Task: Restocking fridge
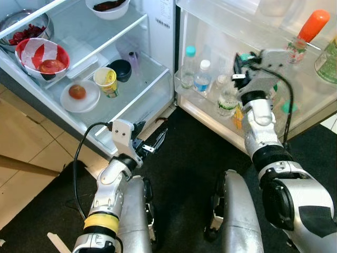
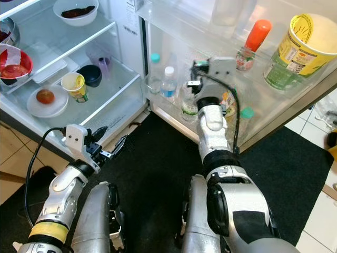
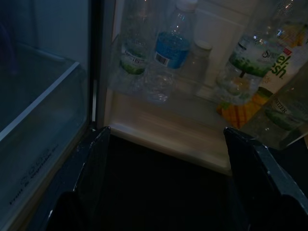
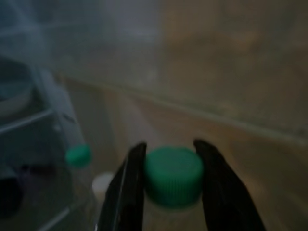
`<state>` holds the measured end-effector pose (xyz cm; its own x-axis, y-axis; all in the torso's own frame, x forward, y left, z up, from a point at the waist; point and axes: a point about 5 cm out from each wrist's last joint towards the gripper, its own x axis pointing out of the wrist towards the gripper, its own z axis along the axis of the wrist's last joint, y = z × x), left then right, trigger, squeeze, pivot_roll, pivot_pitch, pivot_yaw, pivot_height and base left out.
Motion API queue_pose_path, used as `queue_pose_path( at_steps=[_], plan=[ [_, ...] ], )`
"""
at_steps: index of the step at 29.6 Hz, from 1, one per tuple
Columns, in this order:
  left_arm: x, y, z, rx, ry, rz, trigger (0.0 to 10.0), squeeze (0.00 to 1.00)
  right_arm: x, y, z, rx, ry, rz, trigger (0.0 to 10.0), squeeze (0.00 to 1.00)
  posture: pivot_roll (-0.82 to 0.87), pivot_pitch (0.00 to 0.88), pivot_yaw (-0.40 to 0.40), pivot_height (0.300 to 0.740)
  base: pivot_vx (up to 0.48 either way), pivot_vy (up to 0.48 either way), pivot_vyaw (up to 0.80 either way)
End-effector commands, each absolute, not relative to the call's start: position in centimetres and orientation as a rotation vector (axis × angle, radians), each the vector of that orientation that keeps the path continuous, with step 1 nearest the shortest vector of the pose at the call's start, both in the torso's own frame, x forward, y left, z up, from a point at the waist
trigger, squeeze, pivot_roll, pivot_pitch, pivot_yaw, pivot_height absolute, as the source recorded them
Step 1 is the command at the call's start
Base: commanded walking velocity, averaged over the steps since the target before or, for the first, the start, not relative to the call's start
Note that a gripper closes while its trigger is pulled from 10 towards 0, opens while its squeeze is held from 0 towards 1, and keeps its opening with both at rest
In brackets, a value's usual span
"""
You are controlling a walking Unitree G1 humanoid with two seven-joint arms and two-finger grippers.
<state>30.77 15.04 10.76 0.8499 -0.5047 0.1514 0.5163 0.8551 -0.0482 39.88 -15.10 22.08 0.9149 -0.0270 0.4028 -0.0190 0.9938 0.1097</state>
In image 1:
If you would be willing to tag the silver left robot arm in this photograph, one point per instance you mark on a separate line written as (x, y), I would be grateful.
(108, 195)

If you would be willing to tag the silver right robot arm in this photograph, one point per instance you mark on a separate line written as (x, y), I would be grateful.
(295, 200)

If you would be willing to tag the white fridge door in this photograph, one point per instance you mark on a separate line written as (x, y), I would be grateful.
(310, 100)

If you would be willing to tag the white fridge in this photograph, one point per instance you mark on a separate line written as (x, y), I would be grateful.
(158, 21)

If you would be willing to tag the water bottle blue label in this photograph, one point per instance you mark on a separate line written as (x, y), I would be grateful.
(201, 81)

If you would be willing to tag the yellow label bottle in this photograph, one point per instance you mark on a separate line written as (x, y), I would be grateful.
(238, 118)

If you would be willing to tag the small clear bottle teal cap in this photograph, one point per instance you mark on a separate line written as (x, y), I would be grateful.
(188, 74)

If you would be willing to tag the yellow paper cup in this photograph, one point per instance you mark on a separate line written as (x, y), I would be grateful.
(108, 87)

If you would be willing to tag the clear plastic container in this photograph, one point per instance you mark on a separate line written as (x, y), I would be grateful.
(276, 6)

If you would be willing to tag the white round plate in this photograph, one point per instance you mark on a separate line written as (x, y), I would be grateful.
(88, 104)

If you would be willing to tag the black bowl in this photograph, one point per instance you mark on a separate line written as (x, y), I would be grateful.
(122, 71)

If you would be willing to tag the sauce bottle orange cap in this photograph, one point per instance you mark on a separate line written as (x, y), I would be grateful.
(313, 26)

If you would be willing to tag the purple cup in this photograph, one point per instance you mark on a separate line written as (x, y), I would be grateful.
(133, 60)

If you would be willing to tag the red tomato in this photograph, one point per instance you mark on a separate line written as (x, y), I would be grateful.
(77, 91)
(51, 66)

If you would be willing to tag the yellow green food tub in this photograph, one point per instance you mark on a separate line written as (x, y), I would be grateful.
(329, 63)

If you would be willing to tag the silver right robot leg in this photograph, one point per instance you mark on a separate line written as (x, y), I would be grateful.
(239, 216)

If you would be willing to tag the white bowl dark food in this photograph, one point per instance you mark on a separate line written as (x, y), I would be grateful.
(108, 13)

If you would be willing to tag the pale wooden strip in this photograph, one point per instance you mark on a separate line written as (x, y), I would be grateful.
(58, 241)

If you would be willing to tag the red white bowl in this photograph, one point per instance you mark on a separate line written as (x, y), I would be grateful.
(42, 52)

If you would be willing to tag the metal bowl red food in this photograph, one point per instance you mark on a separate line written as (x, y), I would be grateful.
(23, 34)

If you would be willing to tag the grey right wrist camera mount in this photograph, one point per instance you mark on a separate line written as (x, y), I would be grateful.
(271, 68)

